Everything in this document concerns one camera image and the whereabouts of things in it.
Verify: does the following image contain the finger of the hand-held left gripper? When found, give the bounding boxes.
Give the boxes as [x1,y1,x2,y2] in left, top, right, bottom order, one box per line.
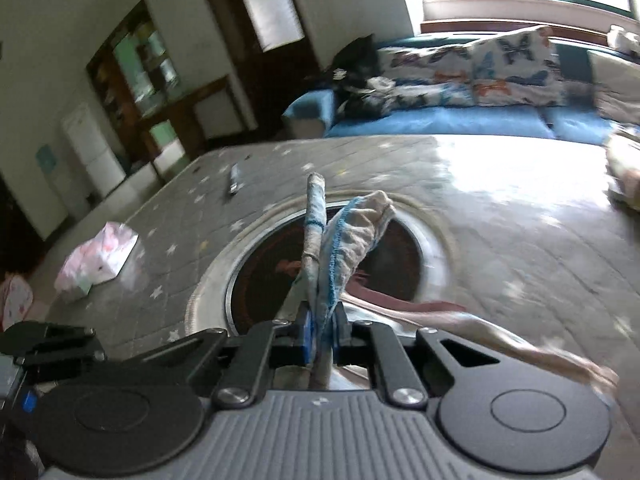
[0,322,107,377]

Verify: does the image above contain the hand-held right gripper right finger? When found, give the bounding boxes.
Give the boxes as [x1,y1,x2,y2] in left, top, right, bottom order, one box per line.
[330,305,502,407]

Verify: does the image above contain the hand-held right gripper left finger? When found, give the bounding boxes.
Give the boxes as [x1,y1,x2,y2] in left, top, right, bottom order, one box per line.
[120,305,315,408]

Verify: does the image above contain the blue striped shirt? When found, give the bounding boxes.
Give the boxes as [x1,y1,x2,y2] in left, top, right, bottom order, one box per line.
[277,172,621,391]

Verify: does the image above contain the black clothes pile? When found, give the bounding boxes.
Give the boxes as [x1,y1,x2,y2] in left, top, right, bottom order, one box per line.
[320,35,396,116]

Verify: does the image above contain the pink printed bag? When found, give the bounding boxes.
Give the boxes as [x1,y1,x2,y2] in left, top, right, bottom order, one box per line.
[0,272,35,331]

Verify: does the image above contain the pink printed tissue pack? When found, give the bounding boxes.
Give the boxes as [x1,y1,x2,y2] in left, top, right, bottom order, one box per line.
[54,222,140,302]

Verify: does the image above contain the white refrigerator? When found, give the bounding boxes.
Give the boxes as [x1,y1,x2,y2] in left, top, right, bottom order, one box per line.
[60,102,128,198]

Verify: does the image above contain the blue sofa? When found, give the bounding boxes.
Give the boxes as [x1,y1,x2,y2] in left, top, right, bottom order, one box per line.
[282,35,640,146]

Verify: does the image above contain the butterfly-print cushion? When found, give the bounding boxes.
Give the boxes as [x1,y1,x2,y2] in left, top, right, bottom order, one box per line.
[472,27,569,107]
[377,44,478,110]

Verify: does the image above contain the dark wooden cabinet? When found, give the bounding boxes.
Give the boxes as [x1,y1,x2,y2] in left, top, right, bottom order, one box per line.
[85,0,251,171]

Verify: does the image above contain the pale folded cloth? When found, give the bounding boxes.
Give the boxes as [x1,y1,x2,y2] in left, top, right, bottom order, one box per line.
[602,130,640,203]

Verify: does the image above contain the wooden door with frosted glass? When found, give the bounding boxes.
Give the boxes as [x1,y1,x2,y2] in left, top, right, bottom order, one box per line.
[195,0,321,126]

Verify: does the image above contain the white cushion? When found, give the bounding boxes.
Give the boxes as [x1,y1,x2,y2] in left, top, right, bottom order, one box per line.
[587,50,640,123]

